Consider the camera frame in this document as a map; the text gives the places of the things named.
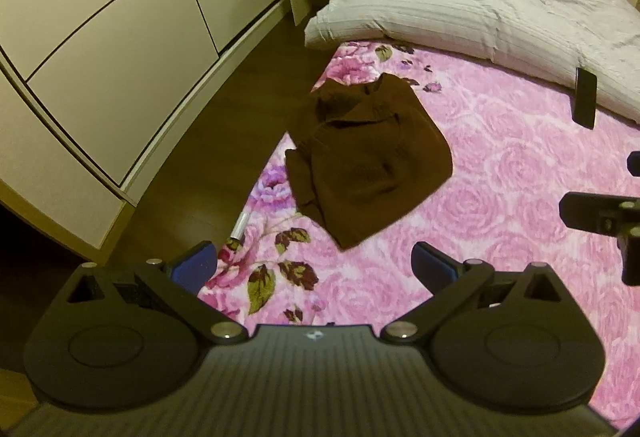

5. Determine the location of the pink floral blanket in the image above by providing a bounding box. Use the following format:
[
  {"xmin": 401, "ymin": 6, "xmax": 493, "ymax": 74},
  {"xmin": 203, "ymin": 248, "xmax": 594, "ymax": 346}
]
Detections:
[{"xmin": 197, "ymin": 39, "xmax": 640, "ymax": 423}]

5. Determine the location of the silver metal tube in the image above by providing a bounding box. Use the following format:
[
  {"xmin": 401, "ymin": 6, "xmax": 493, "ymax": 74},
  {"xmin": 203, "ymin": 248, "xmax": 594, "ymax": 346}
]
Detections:
[{"xmin": 229, "ymin": 212, "xmax": 250, "ymax": 240}]

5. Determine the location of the brown knitted sweater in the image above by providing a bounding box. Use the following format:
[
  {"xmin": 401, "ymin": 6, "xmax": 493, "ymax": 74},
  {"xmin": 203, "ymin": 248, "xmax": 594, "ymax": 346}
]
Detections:
[{"xmin": 284, "ymin": 73, "xmax": 453, "ymax": 252}]

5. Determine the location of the black phone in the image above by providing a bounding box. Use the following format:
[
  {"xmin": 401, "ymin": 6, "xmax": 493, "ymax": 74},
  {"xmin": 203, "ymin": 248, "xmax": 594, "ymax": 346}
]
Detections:
[{"xmin": 571, "ymin": 67, "xmax": 598, "ymax": 130}]

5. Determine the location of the white wardrobe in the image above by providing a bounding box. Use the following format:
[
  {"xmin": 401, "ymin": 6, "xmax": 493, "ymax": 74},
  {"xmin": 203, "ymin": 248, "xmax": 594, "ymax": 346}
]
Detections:
[{"xmin": 0, "ymin": 0, "xmax": 283, "ymax": 265}]

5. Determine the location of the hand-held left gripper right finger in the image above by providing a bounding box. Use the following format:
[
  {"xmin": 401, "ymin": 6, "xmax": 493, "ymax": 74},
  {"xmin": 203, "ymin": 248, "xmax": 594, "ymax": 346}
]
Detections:
[{"xmin": 381, "ymin": 242, "xmax": 563, "ymax": 345}]

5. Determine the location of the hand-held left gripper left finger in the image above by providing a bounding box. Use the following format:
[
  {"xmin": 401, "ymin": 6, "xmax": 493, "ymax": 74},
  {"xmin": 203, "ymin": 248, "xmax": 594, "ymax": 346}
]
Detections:
[{"xmin": 65, "ymin": 241, "xmax": 249, "ymax": 345}]

